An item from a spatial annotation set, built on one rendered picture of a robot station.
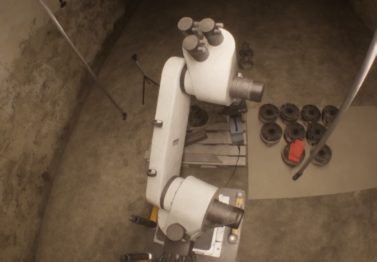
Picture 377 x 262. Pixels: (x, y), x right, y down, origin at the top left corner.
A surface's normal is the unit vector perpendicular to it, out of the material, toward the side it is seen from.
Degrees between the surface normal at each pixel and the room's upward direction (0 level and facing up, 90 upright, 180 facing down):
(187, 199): 7
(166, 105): 41
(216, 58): 29
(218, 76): 57
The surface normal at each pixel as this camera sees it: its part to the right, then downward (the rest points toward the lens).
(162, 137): -0.44, 0.12
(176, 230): -0.21, -0.54
